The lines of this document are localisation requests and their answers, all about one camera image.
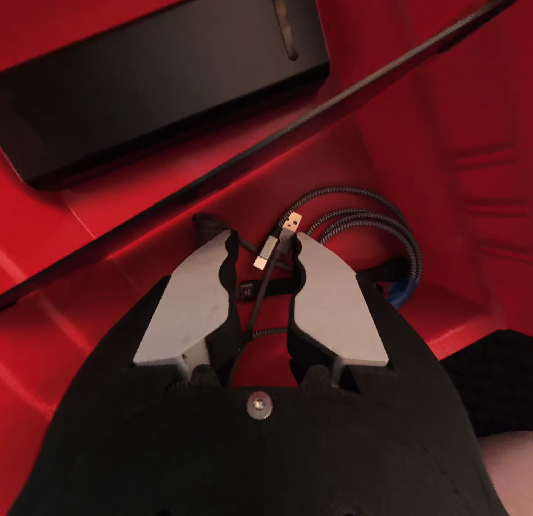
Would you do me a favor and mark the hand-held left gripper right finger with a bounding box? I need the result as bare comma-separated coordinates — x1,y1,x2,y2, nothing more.
286,232,390,388

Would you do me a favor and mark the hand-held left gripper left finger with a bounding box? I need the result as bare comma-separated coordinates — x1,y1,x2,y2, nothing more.
133,230,243,381

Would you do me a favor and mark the grey braided usb cable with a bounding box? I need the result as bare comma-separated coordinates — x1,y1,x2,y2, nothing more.
250,186,424,338

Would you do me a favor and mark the black usb cable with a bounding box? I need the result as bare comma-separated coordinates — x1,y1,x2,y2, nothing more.
227,211,304,385

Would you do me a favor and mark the red plastic bin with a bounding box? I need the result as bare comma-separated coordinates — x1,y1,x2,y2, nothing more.
0,0,533,508

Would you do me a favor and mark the black usb hub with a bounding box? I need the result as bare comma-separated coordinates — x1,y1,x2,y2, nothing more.
0,0,330,190

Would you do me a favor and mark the dark mesh cloth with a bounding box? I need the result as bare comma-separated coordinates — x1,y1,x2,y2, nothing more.
441,329,533,438

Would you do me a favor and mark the dark bin divider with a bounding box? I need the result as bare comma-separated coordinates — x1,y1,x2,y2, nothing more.
0,0,520,310

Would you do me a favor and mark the black cable strap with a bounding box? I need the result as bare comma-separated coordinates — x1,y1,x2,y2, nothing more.
235,278,301,303

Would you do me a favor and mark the blue cable tie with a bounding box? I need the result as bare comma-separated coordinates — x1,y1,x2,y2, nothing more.
385,276,418,309

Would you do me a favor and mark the black textured cable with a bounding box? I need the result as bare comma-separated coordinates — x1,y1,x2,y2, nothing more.
192,212,294,272

